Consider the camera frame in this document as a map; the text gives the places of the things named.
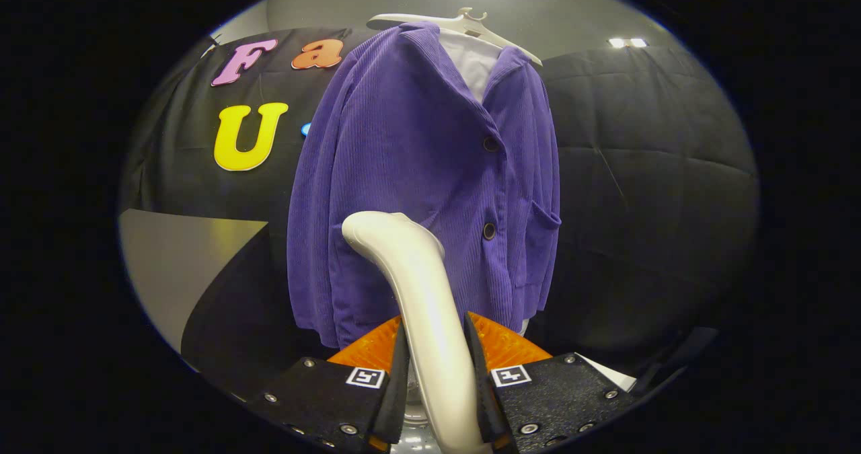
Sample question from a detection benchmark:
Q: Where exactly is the black backdrop cloth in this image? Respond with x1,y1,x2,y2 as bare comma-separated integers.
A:
120,27,761,401

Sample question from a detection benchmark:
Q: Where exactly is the white garment steamer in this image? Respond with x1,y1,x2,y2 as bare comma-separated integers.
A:
342,211,495,454

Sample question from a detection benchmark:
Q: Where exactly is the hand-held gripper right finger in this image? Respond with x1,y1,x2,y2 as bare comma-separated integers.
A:
463,311,636,451

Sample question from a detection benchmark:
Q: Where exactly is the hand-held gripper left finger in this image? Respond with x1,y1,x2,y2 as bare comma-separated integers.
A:
249,316,410,453

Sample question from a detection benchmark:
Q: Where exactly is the white sheet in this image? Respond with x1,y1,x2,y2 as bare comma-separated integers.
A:
577,353,636,393

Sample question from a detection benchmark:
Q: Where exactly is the purple corduroy jacket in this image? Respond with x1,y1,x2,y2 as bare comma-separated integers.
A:
287,22,562,349

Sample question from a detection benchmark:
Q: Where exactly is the white clothes hanger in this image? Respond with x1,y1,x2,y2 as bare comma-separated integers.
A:
367,7,543,67

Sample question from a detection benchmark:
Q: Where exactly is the white shirt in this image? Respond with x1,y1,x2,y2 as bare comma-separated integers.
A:
441,29,531,337

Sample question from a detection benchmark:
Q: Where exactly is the grey cabinet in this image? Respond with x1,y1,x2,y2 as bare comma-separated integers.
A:
119,209,270,354

